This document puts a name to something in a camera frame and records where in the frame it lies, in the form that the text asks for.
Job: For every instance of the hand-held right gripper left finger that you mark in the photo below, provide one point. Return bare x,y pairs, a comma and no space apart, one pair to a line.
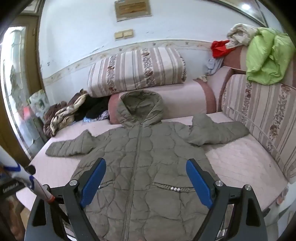
92,183

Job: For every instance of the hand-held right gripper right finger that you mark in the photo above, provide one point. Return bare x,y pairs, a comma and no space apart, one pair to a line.
198,183

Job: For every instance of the olive hooded puffer jacket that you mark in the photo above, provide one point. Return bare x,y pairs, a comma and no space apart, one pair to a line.
150,150

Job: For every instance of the clear plastic bag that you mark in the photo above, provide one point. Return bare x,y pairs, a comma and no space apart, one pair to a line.
103,115

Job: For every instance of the brown beige crumpled blanket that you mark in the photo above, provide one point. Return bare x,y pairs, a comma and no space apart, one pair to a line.
62,115

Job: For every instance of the dark printed object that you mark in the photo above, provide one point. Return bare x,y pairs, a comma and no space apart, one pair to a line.
10,188

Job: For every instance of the pink bolster cushion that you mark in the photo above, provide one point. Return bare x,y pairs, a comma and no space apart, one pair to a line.
180,97

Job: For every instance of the striped floral sofa cushion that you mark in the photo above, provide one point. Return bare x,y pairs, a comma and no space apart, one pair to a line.
261,111

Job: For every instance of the floral printed box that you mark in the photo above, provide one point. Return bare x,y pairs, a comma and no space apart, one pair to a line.
38,104

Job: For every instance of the light blue cloth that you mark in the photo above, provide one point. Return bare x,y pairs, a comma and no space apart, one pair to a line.
214,66

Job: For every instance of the striped floral pillow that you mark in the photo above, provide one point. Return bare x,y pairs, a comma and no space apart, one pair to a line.
134,69

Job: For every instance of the brown pink cushion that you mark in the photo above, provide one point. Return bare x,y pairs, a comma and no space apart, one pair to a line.
233,60

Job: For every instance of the red cloth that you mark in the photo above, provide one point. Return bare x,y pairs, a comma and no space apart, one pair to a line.
218,49

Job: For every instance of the green quilt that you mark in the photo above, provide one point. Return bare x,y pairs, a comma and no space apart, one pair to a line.
266,55

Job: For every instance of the white crumpled cloth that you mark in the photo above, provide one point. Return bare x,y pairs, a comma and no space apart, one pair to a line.
240,34

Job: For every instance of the beige wall switch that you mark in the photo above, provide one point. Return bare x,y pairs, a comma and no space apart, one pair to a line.
128,33
119,35

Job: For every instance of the framed wall picture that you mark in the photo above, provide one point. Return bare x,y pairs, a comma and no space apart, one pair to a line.
133,9

